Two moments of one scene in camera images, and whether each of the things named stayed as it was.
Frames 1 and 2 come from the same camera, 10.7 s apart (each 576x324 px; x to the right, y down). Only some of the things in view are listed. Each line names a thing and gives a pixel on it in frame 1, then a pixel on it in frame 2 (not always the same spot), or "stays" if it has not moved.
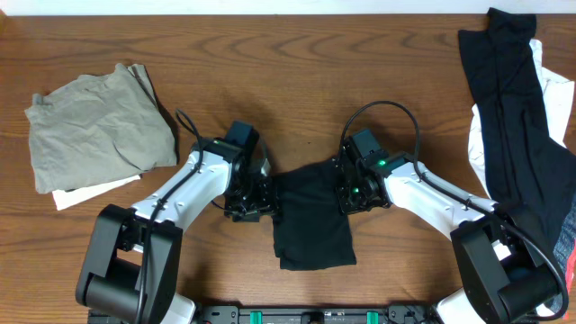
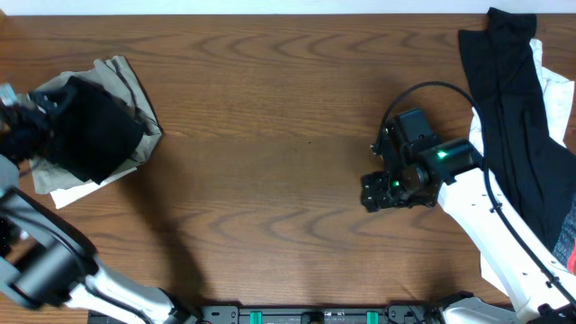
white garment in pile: [558, 97] stays
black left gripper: [263, 201] -> [40, 104]
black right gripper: [346, 207] -> [375, 195]
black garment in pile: [526, 170] stays
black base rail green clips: [314, 314] stays
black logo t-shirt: [310, 231] -> [98, 136]
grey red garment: [564, 255] stays
